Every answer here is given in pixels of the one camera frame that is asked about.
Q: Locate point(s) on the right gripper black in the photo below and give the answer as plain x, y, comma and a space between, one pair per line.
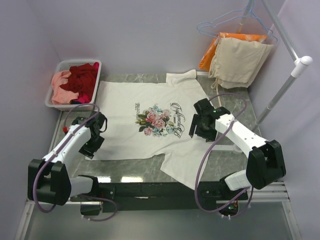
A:
210, 136

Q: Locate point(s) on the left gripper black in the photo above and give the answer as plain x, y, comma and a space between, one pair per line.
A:
89, 151

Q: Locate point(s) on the white floral print t-shirt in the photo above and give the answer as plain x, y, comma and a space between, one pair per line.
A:
148, 119

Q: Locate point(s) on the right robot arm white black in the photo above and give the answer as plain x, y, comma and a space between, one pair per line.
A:
265, 160

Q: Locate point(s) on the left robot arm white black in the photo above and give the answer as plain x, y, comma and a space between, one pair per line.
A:
48, 179

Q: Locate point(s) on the orange hanging garment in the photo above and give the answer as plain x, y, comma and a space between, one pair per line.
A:
211, 51

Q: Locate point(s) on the white plastic laundry basket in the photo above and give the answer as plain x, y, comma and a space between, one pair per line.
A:
75, 82

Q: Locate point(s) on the dark red garment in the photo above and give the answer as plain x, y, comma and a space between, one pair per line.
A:
80, 80

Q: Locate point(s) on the beige hanging garment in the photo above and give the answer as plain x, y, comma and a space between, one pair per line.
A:
236, 62

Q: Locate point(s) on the silver white clothes rack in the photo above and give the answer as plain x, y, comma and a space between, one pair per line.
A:
274, 108

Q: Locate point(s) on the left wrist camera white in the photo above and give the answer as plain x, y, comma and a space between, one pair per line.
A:
65, 129

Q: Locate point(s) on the aluminium black mounting rail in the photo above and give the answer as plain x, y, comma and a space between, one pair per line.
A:
139, 196

